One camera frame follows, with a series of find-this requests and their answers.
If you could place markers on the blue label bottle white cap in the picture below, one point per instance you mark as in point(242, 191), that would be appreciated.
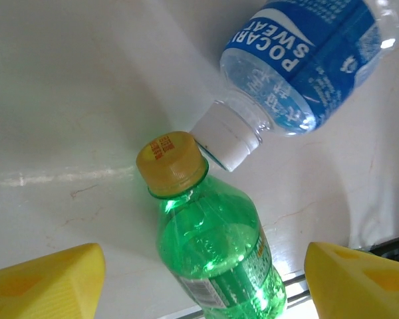
point(286, 50)

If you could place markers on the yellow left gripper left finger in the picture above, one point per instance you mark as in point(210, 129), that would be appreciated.
point(36, 285)

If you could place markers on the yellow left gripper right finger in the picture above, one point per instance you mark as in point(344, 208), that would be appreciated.
point(362, 285)

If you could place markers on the green plastic bottle yellow cap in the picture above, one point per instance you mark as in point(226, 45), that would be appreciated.
point(212, 239)

